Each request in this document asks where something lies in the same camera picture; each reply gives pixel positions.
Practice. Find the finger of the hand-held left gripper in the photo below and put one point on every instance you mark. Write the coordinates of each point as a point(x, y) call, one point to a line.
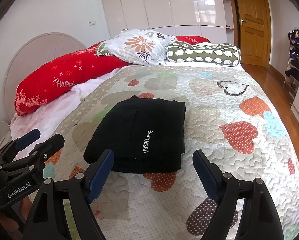
point(27, 137)
point(47, 147)

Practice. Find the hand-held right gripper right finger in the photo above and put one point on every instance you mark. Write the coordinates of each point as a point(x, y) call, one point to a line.
point(205, 175)

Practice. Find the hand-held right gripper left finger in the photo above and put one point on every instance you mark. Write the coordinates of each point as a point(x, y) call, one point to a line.
point(99, 177)

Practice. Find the black pants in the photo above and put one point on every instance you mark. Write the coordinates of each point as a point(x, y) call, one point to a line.
point(154, 125)

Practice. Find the heart patterned quilt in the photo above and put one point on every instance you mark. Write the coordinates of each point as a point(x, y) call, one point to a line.
point(214, 155)

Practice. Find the white bed sheet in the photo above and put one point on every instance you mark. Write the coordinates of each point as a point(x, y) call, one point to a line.
point(52, 110)

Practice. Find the long red pillow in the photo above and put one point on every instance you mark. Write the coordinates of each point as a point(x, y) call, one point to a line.
point(64, 77)

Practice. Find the round beige headboard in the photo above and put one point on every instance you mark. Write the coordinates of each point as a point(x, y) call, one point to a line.
point(34, 52)

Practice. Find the green patterned bolster pillow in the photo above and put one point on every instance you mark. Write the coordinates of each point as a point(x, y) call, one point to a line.
point(204, 53)

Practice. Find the small red pillow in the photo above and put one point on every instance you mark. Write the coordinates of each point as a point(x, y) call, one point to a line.
point(194, 39)

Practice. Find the white floral pillow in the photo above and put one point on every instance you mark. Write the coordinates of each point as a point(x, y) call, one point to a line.
point(137, 45)

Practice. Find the wooden door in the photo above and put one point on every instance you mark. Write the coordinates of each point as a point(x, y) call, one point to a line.
point(252, 30)

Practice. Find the glossy white wardrobe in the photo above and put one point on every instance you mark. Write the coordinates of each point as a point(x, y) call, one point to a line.
point(164, 2)

